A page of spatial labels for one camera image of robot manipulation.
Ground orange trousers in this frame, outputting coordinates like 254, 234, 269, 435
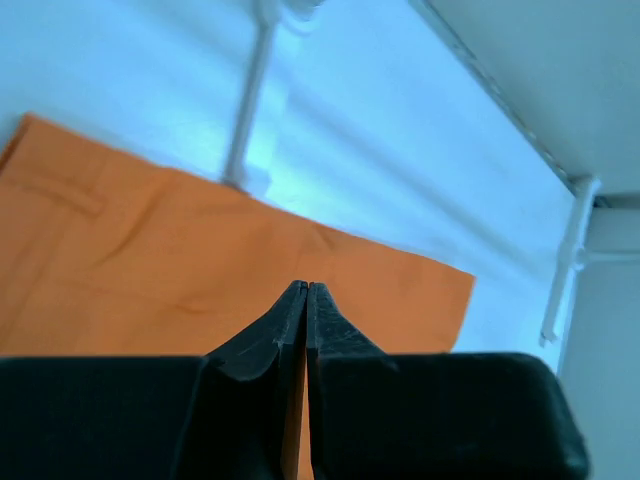
1, 115, 473, 479

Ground aluminium rail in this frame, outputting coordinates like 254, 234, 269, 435
409, 0, 574, 191

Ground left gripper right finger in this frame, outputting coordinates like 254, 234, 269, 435
306, 283, 400, 479

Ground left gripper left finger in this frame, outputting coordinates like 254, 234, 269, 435
199, 281, 306, 479

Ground white clothes rack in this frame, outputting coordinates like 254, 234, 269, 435
223, 1, 639, 347

